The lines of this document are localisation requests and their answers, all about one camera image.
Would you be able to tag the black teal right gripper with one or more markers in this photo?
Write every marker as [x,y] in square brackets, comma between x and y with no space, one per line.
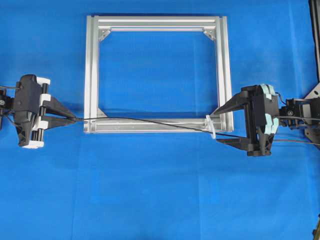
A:
[261,108]

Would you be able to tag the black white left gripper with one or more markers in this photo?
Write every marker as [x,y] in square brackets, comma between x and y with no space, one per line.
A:
[28,122]

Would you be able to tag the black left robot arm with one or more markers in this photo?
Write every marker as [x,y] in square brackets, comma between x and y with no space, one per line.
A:
[6,109]

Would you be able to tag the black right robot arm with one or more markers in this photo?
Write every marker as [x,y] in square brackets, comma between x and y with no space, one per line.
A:
[300,114]

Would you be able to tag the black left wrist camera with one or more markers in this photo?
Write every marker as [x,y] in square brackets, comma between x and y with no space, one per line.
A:
[27,97]

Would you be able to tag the silver aluminium extrusion frame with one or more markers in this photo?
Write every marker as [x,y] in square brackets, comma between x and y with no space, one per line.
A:
[98,28]

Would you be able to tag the grey metal base plate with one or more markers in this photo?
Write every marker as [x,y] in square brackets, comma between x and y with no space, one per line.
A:
[314,93]

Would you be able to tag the black vertical rail right edge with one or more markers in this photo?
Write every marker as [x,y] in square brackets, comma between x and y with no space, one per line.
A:
[314,9]

